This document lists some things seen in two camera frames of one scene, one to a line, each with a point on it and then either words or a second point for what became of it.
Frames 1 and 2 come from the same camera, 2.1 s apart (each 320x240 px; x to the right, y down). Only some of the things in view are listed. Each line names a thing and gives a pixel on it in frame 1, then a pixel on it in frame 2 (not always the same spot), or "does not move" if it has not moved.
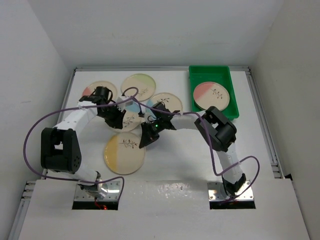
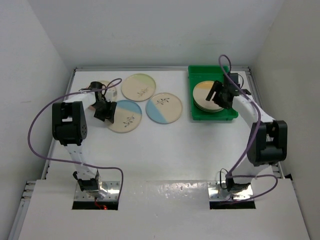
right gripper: x=149 y=135 to x=217 y=87
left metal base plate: x=113 y=192 does not move
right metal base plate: x=216 y=192 does not move
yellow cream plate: x=122 y=154 to x=200 y=91
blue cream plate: x=172 y=103 does not move
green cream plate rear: x=145 y=84 does not move
